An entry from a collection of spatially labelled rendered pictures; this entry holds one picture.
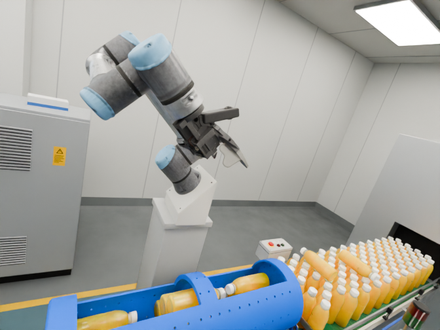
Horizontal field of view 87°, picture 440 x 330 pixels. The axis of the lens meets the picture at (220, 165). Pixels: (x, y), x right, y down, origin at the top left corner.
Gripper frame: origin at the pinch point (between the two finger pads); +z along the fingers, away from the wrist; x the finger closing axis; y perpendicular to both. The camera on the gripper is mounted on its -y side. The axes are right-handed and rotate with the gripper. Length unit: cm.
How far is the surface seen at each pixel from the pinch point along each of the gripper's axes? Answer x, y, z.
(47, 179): -158, 58, 1
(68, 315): -11, 57, 2
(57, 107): -164, 16, -32
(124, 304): -25, 55, 26
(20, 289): -172, 137, 55
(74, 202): -159, 60, 28
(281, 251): -26, -8, 93
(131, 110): -264, -48, 21
